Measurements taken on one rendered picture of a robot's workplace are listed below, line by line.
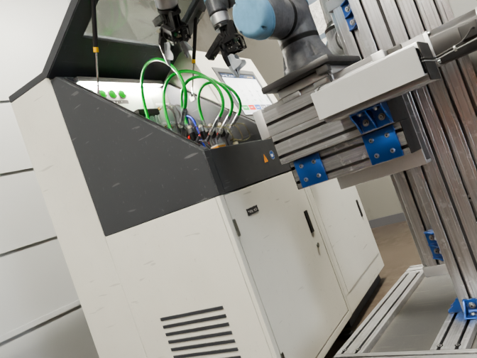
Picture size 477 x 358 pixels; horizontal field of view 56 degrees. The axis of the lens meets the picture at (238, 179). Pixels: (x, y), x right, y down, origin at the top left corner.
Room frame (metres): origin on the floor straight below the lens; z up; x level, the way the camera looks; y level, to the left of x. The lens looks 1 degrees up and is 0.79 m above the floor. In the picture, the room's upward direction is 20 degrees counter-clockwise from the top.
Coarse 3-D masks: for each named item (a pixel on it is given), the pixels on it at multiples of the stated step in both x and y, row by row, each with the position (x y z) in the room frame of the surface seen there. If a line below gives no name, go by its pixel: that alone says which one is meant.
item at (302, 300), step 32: (256, 192) 1.68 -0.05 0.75; (288, 192) 1.90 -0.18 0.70; (256, 224) 1.61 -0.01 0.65; (288, 224) 1.82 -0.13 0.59; (256, 256) 1.55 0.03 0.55; (288, 256) 1.74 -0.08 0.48; (320, 256) 1.97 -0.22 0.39; (288, 288) 1.66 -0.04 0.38; (320, 288) 1.88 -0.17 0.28; (288, 320) 1.60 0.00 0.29; (320, 320) 1.80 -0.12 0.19; (288, 352) 1.54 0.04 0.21
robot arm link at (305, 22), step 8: (296, 0) 1.24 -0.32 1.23; (304, 0) 1.26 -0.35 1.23; (296, 8) 1.21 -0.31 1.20; (304, 8) 1.24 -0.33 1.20; (296, 16) 1.21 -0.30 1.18; (304, 16) 1.24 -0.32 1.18; (296, 24) 1.22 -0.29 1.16; (304, 24) 1.24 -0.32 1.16; (312, 24) 1.26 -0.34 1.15; (296, 32) 1.24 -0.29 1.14; (280, 40) 1.28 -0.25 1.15
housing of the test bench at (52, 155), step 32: (32, 96) 1.84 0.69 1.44; (32, 128) 1.87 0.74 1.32; (64, 128) 1.78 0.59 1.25; (32, 160) 1.91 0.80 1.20; (64, 160) 1.81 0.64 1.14; (64, 192) 1.84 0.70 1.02; (64, 224) 1.88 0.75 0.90; (96, 224) 1.78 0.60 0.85; (64, 256) 1.92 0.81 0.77; (96, 256) 1.82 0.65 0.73; (96, 288) 1.85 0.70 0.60; (96, 320) 1.88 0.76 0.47; (128, 320) 1.79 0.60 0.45; (128, 352) 1.82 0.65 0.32
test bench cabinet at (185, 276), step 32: (160, 224) 1.62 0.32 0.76; (192, 224) 1.55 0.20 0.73; (224, 224) 1.48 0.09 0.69; (128, 256) 1.72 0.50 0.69; (160, 256) 1.64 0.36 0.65; (192, 256) 1.57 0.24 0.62; (224, 256) 1.50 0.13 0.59; (128, 288) 1.75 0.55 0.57; (160, 288) 1.67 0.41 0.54; (192, 288) 1.60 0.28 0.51; (224, 288) 1.53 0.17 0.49; (256, 288) 1.49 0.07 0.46; (160, 320) 1.70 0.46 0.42; (192, 320) 1.62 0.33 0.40; (224, 320) 1.55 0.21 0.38; (256, 320) 1.49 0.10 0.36; (160, 352) 1.73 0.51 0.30; (192, 352) 1.65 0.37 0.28; (224, 352) 1.58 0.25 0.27; (256, 352) 1.51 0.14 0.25; (320, 352) 1.72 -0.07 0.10
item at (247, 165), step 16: (240, 144) 1.69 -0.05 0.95; (256, 144) 1.79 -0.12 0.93; (272, 144) 1.91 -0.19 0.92; (224, 160) 1.56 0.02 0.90; (240, 160) 1.65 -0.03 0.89; (256, 160) 1.76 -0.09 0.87; (272, 160) 1.87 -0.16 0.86; (224, 176) 1.53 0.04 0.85; (240, 176) 1.62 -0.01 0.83; (256, 176) 1.72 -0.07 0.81; (272, 176) 1.83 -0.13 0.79
